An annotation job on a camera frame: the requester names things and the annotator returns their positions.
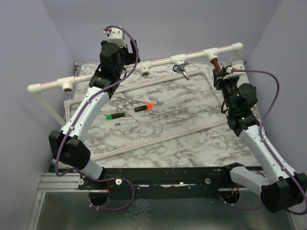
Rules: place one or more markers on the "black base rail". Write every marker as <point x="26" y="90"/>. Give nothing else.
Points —
<point x="160" y="183"/>

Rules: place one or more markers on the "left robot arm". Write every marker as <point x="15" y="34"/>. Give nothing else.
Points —
<point x="67" y="145"/>

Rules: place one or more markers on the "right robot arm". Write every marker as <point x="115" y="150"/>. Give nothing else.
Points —
<point x="282" y="187"/>

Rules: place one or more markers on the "orange capped black marker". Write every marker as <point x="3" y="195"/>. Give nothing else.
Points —
<point x="143" y="107"/>

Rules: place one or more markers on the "grey chrome lever faucet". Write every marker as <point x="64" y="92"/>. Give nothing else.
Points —
<point x="180" y="69"/>

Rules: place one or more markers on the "green capped black marker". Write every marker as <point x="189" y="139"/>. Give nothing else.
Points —
<point x="115" y="116"/>

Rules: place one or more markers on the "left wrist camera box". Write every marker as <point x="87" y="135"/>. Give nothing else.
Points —
<point x="115" y="35"/>

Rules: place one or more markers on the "purple capped white pen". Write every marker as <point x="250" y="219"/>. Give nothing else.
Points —
<point x="125" y="123"/>

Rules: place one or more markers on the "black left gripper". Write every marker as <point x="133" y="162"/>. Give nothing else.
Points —
<point x="132" y="58"/>

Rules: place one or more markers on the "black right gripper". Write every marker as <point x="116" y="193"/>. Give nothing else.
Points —
<point x="218" y="82"/>

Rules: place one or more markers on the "clear plastic bag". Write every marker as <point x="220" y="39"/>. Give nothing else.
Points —
<point x="144" y="99"/>

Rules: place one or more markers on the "brown faucet chrome knob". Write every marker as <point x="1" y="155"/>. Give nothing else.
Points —
<point x="216" y="65"/>

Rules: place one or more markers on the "white PVC pipe frame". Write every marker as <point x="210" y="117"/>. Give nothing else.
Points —
<point x="142" y="67"/>

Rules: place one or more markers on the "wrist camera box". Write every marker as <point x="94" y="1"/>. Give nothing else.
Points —
<point x="238" y="67"/>
<point x="115" y="35"/>

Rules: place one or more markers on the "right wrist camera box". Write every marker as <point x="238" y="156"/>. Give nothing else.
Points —
<point x="238" y="67"/>

